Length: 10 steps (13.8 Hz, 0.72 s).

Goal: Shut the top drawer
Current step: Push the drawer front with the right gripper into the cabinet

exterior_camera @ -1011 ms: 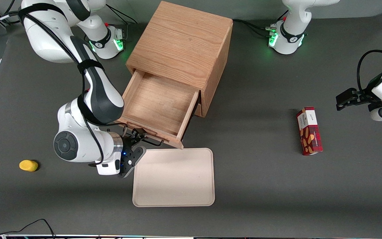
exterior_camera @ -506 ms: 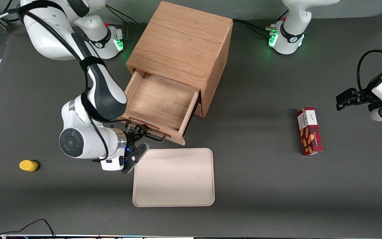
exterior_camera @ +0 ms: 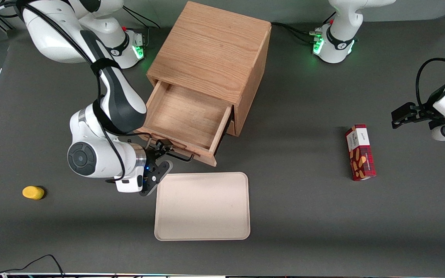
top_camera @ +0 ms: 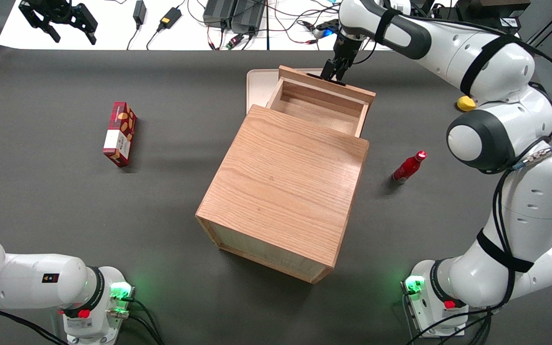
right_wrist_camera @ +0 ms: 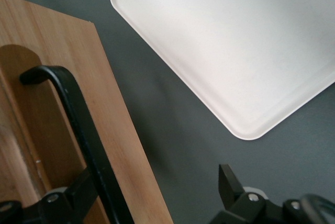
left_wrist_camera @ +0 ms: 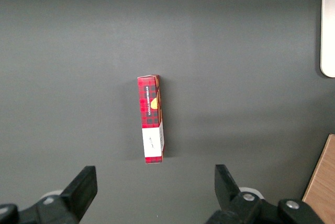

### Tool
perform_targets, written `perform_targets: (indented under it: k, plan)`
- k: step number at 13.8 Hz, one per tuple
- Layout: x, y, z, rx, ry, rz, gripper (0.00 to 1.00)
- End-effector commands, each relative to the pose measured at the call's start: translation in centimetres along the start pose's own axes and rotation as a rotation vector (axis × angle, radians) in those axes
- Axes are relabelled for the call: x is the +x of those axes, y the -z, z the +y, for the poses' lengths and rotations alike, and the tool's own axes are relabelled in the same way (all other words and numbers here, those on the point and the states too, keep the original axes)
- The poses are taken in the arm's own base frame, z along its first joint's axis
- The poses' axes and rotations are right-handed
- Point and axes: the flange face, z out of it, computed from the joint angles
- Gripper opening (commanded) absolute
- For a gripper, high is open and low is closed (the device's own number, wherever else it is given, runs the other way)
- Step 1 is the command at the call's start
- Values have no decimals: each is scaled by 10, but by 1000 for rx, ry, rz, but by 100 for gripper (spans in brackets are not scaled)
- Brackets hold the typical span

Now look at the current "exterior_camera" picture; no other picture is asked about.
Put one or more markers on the wooden drawer cabinet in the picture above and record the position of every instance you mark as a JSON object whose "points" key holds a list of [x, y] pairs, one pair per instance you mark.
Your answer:
{"points": [[211, 46]]}

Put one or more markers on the wooden drawer with plain front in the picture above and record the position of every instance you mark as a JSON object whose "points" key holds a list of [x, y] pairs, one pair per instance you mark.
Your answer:
{"points": [[231, 129]]}

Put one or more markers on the yellow lemon toy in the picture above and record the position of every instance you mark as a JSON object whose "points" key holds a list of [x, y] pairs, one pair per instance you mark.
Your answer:
{"points": [[32, 192]]}

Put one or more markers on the beige plastic tray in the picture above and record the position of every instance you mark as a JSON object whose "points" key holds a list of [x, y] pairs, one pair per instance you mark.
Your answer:
{"points": [[207, 208]]}

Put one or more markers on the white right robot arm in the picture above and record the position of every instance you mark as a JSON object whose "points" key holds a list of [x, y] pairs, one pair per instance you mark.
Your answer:
{"points": [[52, 34]]}

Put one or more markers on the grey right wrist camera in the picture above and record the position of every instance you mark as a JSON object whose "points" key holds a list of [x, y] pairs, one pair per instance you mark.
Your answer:
{"points": [[157, 179]]}

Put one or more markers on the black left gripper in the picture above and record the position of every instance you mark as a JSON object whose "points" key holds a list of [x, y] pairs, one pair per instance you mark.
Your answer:
{"points": [[424, 114]]}

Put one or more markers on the wooden drawer with lipped front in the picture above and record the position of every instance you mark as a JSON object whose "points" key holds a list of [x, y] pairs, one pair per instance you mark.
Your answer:
{"points": [[184, 116]]}

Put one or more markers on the red plaid cookie box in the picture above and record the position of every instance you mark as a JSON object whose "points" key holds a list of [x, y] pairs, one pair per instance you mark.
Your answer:
{"points": [[360, 154]]}

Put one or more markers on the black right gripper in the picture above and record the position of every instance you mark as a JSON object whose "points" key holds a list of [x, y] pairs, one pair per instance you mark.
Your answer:
{"points": [[152, 155]]}

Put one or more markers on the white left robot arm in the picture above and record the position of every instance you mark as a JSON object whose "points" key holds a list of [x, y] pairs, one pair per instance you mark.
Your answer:
{"points": [[346, 15]]}

